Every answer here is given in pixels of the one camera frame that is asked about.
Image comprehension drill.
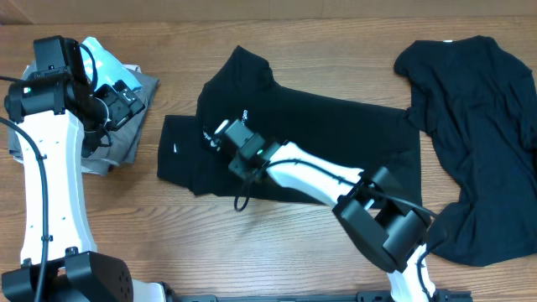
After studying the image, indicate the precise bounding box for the black polo shirt with logo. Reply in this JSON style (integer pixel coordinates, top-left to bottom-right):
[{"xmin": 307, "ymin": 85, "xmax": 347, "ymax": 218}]
[{"xmin": 157, "ymin": 47, "xmax": 422, "ymax": 204}]

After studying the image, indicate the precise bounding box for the plain black t-shirt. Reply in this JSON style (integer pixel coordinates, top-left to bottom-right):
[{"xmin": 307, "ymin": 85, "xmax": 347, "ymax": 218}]
[{"xmin": 394, "ymin": 36, "xmax": 536, "ymax": 267}]

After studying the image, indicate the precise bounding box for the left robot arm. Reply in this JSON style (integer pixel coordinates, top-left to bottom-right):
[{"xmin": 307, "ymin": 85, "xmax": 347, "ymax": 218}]
[{"xmin": 2, "ymin": 73, "xmax": 177, "ymax": 302}]

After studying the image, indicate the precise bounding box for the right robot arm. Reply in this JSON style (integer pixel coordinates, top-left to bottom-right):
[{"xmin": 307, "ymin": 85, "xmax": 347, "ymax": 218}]
[{"xmin": 226, "ymin": 141, "xmax": 436, "ymax": 301}]

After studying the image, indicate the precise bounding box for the folded light blue garment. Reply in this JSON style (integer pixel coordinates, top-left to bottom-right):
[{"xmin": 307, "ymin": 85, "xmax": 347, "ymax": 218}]
[{"xmin": 82, "ymin": 37, "xmax": 142, "ymax": 91}]

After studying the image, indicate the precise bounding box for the folded grey garment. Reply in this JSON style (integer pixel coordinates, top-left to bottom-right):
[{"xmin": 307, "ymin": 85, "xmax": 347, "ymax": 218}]
[{"xmin": 8, "ymin": 60, "xmax": 160, "ymax": 177}]

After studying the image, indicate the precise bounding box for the white folded cloth underneath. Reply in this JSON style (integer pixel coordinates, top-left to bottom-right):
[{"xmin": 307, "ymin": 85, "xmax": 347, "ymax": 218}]
[{"xmin": 8, "ymin": 63, "xmax": 141, "ymax": 175}]

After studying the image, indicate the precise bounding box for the brown cardboard barrier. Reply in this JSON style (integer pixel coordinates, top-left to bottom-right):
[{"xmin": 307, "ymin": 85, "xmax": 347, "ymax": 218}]
[{"xmin": 1, "ymin": 0, "xmax": 536, "ymax": 24}]

